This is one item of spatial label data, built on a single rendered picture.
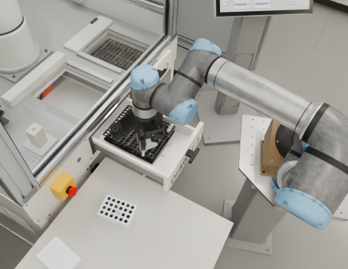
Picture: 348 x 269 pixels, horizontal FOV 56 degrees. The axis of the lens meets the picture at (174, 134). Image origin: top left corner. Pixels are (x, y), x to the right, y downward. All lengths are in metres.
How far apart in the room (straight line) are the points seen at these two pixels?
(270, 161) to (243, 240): 0.84
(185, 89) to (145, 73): 0.11
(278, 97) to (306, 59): 2.52
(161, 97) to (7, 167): 0.46
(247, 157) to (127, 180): 0.51
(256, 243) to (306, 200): 1.39
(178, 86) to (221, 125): 1.63
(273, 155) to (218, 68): 0.61
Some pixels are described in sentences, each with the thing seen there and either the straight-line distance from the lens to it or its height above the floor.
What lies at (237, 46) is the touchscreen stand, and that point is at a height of 0.68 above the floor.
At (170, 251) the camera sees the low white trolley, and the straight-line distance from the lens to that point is 1.21.
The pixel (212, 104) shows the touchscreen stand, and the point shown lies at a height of 0.04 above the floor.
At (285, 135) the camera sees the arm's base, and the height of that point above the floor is 0.95.
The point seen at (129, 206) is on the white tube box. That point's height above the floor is 0.80.
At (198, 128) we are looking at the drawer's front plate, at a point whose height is 0.93.
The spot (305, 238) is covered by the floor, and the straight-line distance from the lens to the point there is 2.22.
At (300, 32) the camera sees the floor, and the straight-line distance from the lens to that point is 3.59.
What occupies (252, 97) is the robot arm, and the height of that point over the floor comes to 1.38.
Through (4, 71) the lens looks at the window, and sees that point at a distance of 0.86.
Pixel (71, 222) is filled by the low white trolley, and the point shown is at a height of 0.76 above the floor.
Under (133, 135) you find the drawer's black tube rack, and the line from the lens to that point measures 1.27.
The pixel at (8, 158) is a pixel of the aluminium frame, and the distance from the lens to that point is 0.97.
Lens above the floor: 1.92
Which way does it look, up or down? 53 degrees down
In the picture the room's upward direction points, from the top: 4 degrees clockwise
